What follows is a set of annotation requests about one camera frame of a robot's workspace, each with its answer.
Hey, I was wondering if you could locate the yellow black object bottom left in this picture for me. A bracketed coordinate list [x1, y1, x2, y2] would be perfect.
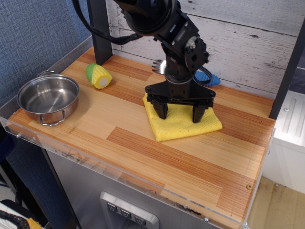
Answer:
[0, 200, 43, 229]

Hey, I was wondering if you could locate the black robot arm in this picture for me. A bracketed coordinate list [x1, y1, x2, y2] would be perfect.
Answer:
[116, 0, 215, 123]

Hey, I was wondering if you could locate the silver button control panel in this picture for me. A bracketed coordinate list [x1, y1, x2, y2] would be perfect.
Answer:
[100, 191, 159, 229]

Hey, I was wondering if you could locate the black left frame post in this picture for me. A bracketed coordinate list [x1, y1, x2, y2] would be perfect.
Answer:
[87, 0, 112, 65]

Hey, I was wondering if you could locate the clear acrylic table guard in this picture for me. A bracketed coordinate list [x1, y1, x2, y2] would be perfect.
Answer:
[0, 106, 275, 229]

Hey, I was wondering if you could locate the yellow towel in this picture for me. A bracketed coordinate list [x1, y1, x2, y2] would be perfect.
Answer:
[142, 94, 223, 142]

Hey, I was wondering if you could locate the black frame post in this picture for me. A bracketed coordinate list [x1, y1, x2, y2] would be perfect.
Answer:
[269, 24, 305, 120]
[87, 0, 112, 65]

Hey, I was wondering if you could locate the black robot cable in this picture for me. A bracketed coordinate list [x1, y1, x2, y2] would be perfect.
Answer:
[71, 0, 141, 46]

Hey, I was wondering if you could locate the white ribbed side unit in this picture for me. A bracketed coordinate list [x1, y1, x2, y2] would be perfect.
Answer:
[263, 91, 305, 193]

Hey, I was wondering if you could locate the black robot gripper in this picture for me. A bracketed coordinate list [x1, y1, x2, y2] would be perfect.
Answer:
[145, 80, 216, 123]

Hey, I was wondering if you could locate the blue handled metal spork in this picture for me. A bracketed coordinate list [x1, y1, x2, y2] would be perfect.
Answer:
[152, 60, 221, 87]

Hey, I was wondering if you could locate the black right frame post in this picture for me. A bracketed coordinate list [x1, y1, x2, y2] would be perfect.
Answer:
[269, 24, 305, 120]

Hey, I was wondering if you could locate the yellow green toy corn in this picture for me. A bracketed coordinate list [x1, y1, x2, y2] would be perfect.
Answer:
[85, 63, 112, 89]

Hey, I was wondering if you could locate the small stainless steel pot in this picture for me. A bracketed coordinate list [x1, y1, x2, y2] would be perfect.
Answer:
[17, 70, 80, 126]

